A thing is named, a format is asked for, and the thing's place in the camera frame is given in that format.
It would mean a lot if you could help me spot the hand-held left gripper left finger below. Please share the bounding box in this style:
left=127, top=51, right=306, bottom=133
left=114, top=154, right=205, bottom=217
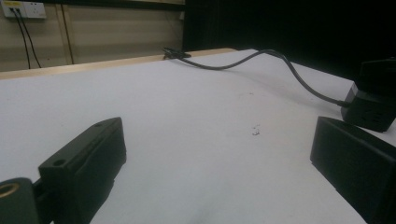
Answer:
left=37, top=117, right=128, bottom=224

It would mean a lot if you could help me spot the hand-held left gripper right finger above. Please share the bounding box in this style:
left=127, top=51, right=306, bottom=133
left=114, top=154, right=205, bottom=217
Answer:
left=309, top=116, right=396, bottom=224

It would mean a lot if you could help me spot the black power strip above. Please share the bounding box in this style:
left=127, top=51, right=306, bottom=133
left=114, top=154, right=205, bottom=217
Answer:
left=340, top=57, right=396, bottom=133

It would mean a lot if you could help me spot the black curtain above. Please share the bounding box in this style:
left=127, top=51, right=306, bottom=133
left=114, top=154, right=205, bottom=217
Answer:
left=182, top=0, right=396, bottom=82

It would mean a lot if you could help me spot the thin black wall cable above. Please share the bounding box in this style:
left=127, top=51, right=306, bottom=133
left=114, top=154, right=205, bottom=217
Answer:
left=60, top=3, right=75, bottom=65

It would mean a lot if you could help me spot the black cable clamp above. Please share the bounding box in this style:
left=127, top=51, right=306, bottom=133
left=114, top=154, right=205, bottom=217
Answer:
left=162, top=47, right=192, bottom=61

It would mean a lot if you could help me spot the white wall socket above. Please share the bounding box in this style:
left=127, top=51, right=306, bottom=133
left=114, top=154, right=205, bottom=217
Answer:
left=0, top=0, right=48, bottom=21

